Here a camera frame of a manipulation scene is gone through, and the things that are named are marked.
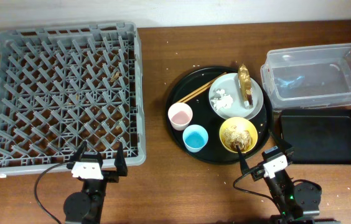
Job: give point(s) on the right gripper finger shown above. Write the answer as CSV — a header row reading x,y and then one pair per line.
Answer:
x,y
243,164
283,145

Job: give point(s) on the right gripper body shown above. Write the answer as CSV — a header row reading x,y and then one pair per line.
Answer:
x,y
258,173

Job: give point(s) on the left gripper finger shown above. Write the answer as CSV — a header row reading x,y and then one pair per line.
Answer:
x,y
78,155
120,163

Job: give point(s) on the food scraps with rice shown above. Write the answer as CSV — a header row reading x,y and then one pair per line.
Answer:
x,y
233,135

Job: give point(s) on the yellow bowl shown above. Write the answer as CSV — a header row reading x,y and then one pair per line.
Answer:
x,y
241,123

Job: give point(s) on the light blue cup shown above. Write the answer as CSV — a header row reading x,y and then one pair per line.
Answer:
x,y
195,137

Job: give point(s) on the white tissue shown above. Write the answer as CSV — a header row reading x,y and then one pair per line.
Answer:
x,y
223,101

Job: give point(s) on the pink cup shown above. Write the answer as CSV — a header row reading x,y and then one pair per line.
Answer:
x,y
180,115

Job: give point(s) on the gold snack wrapper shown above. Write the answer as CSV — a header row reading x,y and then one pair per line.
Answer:
x,y
245,86

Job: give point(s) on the grey round plate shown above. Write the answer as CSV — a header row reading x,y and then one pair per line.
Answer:
x,y
230,83

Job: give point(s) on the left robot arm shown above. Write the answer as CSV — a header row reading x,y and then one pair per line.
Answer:
x,y
86,206

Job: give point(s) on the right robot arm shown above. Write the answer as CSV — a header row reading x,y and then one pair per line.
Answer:
x,y
297,201

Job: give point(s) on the grey plastic dishwasher rack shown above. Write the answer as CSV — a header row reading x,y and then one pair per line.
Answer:
x,y
62,86

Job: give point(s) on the clear plastic waste bin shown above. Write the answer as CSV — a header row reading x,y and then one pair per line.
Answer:
x,y
327,72

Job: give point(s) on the black rectangular tray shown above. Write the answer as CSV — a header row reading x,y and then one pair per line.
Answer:
x,y
318,136

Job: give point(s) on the blue wrapper in bin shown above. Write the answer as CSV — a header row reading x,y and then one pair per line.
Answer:
x,y
290,83

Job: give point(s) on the round black serving tray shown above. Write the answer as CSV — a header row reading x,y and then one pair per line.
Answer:
x,y
214,152

